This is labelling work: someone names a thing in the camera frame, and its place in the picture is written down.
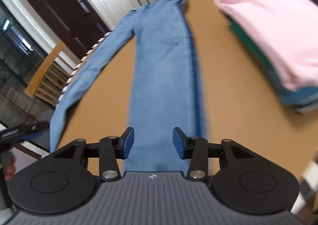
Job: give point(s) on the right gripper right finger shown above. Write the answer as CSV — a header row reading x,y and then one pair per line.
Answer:
x,y
198,150

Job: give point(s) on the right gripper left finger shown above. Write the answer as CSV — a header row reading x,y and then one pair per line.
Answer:
x,y
108,150

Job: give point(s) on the light blue denim jeans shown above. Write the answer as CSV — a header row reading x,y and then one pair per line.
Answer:
x,y
167,87

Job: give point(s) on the person's left hand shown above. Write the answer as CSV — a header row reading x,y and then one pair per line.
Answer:
x,y
8,161

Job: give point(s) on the wooden chair by door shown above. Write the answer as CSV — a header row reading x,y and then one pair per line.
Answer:
x,y
50,78

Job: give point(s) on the black glass sliding door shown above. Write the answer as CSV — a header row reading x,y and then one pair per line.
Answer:
x,y
20,58

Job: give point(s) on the folded teal garment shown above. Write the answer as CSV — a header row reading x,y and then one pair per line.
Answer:
x,y
302,101

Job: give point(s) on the dark brown wooden door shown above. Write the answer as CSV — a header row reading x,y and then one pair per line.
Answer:
x,y
75,22

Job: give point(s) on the folded pink garment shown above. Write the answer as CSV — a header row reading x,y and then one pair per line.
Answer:
x,y
285,31

